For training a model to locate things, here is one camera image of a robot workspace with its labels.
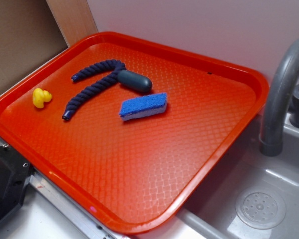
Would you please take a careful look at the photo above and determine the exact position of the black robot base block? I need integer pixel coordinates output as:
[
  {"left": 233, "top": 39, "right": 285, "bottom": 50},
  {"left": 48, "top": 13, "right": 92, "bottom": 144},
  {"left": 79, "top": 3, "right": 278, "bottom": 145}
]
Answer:
[{"left": 0, "top": 144, "right": 33, "bottom": 224}]

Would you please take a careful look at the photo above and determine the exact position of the yellow rubber duck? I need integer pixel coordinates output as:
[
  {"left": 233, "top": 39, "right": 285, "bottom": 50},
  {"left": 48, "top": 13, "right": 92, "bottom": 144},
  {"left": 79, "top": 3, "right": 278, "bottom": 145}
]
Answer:
[{"left": 32, "top": 88, "right": 52, "bottom": 109}]

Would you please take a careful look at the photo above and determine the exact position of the blue sponge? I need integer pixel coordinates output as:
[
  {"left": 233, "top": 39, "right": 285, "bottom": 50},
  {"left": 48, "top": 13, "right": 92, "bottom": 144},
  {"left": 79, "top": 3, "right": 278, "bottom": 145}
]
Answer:
[{"left": 119, "top": 93, "right": 168, "bottom": 121}]

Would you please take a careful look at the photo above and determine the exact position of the orange plastic tray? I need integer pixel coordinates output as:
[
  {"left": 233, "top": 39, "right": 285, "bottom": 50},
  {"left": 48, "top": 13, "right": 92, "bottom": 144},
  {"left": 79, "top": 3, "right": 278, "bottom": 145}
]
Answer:
[{"left": 0, "top": 32, "right": 269, "bottom": 235}]

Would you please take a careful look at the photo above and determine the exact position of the grey toy sink basin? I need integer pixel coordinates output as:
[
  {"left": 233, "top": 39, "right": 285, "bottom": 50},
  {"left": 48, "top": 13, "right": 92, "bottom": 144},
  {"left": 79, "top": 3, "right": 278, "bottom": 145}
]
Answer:
[{"left": 177, "top": 112, "right": 299, "bottom": 239}]

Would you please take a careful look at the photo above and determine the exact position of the wooden board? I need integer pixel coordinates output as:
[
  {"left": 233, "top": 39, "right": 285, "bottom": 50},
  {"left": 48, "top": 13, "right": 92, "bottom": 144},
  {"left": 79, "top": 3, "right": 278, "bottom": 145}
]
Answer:
[{"left": 46, "top": 0, "right": 98, "bottom": 47}]

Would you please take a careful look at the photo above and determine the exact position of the grey plastic faucet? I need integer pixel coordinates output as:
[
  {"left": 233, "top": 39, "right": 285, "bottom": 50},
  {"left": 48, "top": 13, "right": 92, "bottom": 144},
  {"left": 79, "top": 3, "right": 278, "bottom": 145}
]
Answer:
[{"left": 259, "top": 39, "right": 299, "bottom": 156}]

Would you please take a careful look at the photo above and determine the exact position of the brown cardboard panel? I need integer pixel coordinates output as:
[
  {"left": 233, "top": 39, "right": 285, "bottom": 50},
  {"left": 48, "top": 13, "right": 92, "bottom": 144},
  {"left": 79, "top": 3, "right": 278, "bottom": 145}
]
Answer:
[{"left": 0, "top": 0, "right": 67, "bottom": 95}]

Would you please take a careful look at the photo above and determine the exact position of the dark grey oval handle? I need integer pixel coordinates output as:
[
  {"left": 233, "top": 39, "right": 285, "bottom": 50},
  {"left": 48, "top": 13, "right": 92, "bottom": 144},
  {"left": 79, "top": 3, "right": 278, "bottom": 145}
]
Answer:
[{"left": 117, "top": 70, "right": 153, "bottom": 93}]

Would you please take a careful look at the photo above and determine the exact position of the navy blue rope toy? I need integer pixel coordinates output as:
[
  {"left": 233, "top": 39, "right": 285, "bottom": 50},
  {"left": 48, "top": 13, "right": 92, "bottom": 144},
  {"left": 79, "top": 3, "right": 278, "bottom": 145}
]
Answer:
[{"left": 62, "top": 59, "right": 126, "bottom": 121}]

